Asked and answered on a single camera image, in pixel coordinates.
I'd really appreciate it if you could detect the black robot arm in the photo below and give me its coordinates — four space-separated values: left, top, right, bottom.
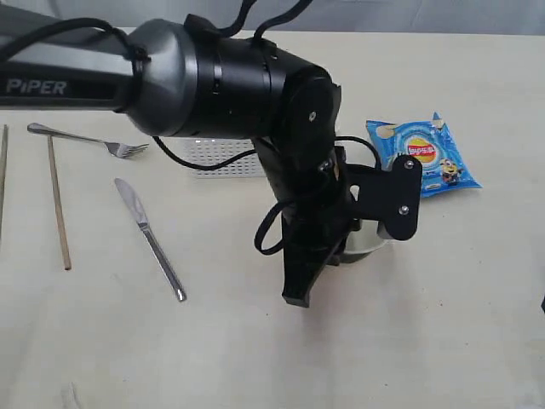
1 6 353 308

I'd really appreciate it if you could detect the silver fork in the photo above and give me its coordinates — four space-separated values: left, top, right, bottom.
27 123 149 159

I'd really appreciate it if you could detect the blue chips bag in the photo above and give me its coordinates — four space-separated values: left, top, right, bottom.
366 113 481 198

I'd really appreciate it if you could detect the wooden chopstick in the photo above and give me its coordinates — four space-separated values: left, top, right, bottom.
47 135 72 271
0 124 9 230

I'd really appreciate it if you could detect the white perforated plastic basket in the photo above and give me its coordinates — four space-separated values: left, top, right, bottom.
181 139 265 178

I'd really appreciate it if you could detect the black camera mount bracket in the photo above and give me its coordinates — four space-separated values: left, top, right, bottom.
346 155 422 241

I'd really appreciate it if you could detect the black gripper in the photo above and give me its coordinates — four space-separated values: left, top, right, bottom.
272 146 361 308

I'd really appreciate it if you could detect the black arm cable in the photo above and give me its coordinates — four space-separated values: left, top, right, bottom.
0 0 384 257

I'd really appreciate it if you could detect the silver table knife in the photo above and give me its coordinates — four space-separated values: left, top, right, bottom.
114 178 186 302

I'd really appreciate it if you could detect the white speckled bowl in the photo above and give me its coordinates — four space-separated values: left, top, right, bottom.
340 221 388 263

